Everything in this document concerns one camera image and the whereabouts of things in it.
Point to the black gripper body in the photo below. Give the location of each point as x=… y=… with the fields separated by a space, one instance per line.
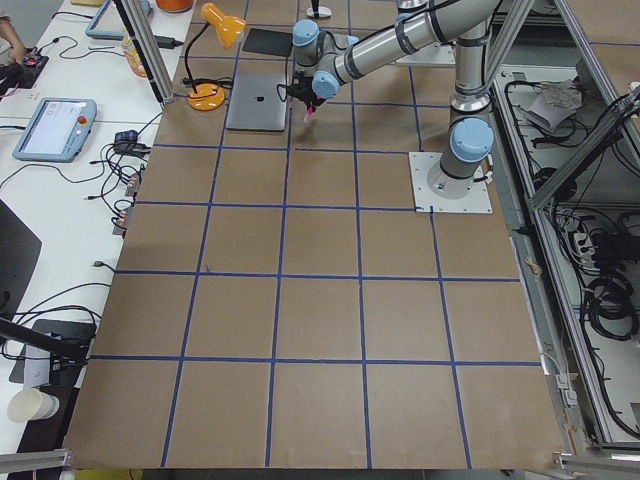
x=309 y=96

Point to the pink marker pen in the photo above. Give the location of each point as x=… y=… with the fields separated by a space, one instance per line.
x=309 y=114

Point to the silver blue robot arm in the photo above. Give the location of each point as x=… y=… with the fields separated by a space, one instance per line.
x=325 y=61

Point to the black mousepad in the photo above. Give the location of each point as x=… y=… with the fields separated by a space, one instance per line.
x=268 y=42

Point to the silver apple laptop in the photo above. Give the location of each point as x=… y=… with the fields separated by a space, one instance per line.
x=256 y=104

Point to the orange desk lamp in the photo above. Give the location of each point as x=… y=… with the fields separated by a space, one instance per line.
x=208 y=87

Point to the black power adapter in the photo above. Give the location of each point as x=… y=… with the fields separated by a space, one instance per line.
x=165 y=42

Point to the orange juice bottle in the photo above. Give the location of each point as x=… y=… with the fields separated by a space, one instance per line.
x=132 y=57

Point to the black usb hub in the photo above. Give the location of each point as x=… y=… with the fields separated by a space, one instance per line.
x=127 y=142

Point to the blue teach pendant tablet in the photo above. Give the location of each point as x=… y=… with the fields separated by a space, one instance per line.
x=57 y=130

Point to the crumpled paper box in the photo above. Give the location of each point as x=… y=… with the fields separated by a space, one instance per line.
x=554 y=103

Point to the white paper cup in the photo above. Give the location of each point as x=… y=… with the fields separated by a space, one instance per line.
x=32 y=404

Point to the aluminium frame post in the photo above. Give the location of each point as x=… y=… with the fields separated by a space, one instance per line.
x=138 y=28

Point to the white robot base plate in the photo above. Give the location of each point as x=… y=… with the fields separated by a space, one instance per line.
x=435 y=192

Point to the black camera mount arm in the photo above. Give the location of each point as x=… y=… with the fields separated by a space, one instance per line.
x=53 y=351

